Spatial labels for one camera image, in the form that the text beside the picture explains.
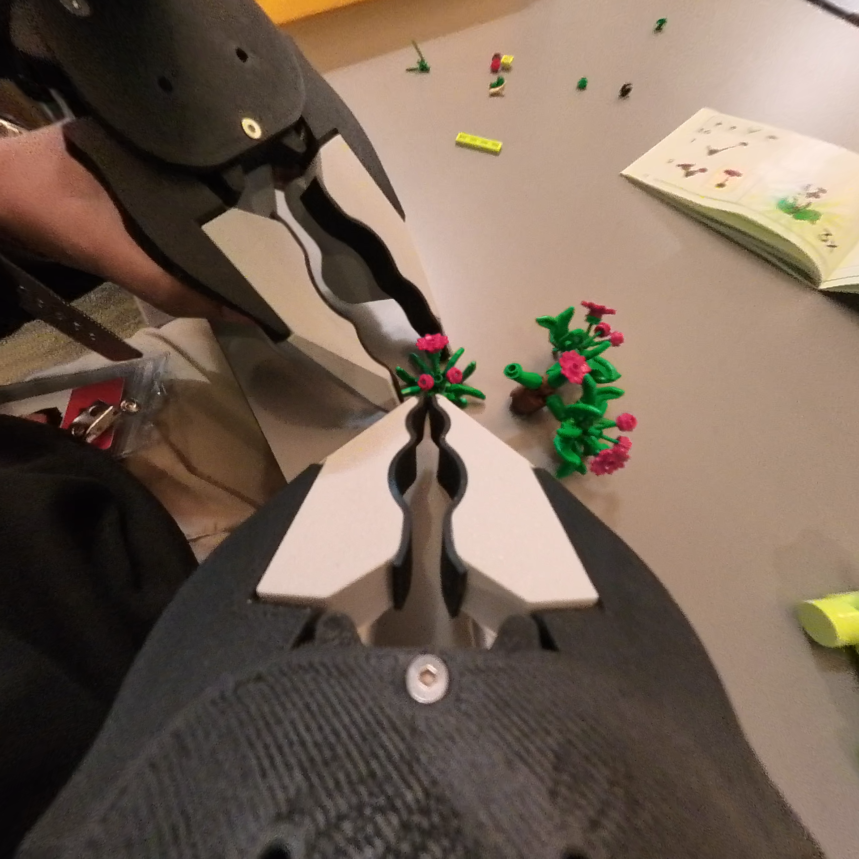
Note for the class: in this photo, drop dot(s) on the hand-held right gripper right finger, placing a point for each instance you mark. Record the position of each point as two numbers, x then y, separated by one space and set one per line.
517 530

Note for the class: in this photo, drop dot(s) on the open instruction booklet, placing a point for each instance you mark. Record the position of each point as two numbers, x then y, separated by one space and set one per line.
745 188

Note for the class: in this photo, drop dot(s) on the toy flower plant brown base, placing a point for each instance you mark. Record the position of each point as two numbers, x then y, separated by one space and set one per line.
584 402

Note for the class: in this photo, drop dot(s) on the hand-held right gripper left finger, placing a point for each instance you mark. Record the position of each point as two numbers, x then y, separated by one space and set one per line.
335 530

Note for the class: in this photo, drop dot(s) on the person's left hand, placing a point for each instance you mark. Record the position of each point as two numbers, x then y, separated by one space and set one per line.
60 194

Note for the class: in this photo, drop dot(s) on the yellow plastic bin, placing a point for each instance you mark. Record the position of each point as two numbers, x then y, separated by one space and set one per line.
315 8

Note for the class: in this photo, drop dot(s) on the clear bag with red card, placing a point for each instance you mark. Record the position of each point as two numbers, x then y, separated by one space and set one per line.
94 409

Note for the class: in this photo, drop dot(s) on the green toy stem piece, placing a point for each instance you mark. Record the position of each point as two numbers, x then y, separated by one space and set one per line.
421 65

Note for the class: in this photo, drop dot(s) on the red yellow toy piece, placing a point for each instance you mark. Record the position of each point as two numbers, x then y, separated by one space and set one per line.
496 64

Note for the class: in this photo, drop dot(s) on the tan green toy piece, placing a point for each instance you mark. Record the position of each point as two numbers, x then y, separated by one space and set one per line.
497 87

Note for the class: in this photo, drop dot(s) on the lime green toy planter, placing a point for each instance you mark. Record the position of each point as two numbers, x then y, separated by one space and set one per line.
832 617

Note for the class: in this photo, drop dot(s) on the lime green flat brick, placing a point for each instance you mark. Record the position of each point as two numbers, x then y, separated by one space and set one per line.
478 143

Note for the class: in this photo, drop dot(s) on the small toy flower sprig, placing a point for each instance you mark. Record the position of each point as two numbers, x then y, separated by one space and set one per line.
439 366

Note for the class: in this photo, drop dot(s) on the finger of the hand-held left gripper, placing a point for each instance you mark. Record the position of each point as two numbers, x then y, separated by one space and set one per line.
376 215
262 255

